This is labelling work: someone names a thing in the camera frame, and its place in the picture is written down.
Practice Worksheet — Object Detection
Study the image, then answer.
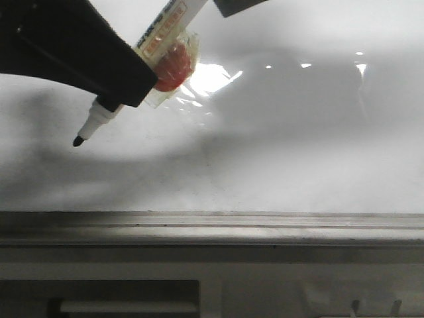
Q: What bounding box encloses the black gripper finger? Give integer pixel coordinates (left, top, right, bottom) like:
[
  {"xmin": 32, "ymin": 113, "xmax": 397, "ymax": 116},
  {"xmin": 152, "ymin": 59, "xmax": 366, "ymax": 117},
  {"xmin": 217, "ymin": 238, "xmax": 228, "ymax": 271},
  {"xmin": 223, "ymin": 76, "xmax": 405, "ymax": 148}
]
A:
[
  {"xmin": 213, "ymin": 0, "xmax": 266, "ymax": 18},
  {"xmin": 1, "ymin": 1, "xmax": 158, "ymax": 112}
]

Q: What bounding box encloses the white whiteboard marker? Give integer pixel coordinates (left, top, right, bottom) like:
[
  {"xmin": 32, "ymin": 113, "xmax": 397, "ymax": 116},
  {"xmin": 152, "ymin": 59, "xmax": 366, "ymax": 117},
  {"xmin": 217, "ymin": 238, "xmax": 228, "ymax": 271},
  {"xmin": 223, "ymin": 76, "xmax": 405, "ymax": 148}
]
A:
[{"xmin": 72, "ymin": 0, "xmax": 209, "ymax": 148}]

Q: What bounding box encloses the white whiteboard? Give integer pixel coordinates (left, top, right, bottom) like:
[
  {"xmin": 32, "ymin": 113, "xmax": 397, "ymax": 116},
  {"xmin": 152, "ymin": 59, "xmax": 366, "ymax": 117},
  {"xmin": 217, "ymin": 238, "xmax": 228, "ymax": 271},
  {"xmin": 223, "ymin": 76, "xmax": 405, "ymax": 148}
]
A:
[{"xmin": 1, "ymin": 1, "xmax": 423, "ymax": 213}]

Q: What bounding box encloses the aluminium whiteboard tray frame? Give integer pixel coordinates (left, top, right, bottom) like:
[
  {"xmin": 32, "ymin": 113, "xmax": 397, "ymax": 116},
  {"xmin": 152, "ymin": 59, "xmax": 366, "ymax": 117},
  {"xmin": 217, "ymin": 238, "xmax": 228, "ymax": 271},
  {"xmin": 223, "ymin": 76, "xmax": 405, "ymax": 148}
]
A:
[{"xmin": 1, "ymin": 211, "xmax": 423, "ymax": 264}]

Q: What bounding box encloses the yellowish tape with red cap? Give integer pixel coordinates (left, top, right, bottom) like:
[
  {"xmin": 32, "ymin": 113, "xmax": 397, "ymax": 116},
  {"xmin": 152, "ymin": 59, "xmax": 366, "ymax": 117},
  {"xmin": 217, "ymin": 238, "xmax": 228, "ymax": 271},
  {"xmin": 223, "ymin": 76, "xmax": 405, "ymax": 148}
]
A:
[{"xmin": 144, "ymin": 30, "xmax": 199, "ymax": 108}]

